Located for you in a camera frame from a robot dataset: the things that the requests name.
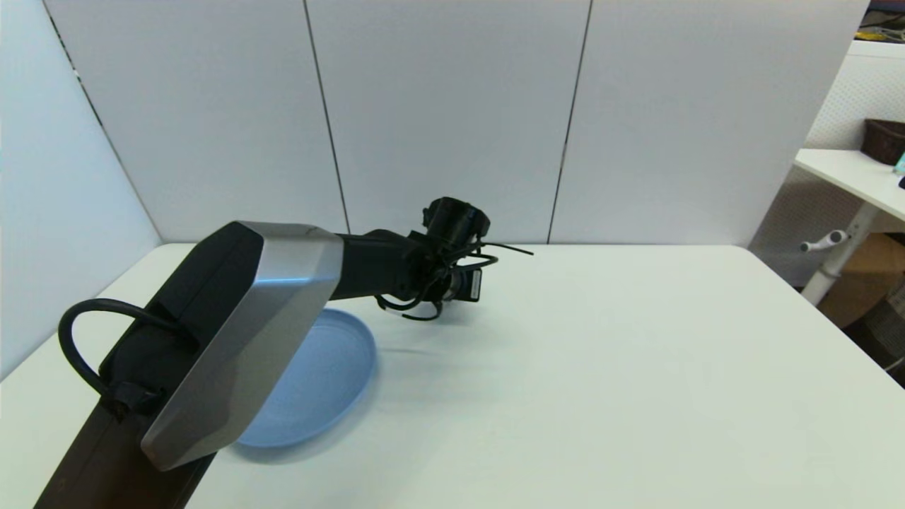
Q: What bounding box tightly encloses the blue round plate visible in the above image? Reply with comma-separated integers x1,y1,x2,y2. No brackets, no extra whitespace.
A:
235,308,378,449

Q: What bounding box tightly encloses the white side table leg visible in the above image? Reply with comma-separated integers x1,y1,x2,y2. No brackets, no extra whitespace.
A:
801,204,880,307

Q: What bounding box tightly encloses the brown cardboard box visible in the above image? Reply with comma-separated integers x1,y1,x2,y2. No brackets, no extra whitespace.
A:
817,233,905,329

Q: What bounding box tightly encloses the white side table top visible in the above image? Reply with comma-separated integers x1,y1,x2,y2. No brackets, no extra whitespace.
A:
794,148,905,223

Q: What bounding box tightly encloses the dark mesh bin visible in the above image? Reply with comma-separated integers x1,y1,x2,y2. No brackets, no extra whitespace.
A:
843,276,905,390

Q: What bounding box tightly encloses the white pegboard panel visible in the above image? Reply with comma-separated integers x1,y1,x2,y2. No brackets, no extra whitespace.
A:
748,41,905,289

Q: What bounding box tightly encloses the dark brown basket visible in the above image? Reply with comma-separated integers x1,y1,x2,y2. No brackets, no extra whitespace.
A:
860,119,905,166

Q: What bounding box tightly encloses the yellow and green shelf clutter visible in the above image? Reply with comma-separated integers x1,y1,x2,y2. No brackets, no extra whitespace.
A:
855,0,905,45

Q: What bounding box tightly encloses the thick black arm cable loop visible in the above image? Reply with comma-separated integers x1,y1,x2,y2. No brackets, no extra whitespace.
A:
58,298,195,419

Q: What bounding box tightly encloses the white table crank handle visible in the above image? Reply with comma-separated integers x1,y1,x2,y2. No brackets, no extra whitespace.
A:
800,230,849,254

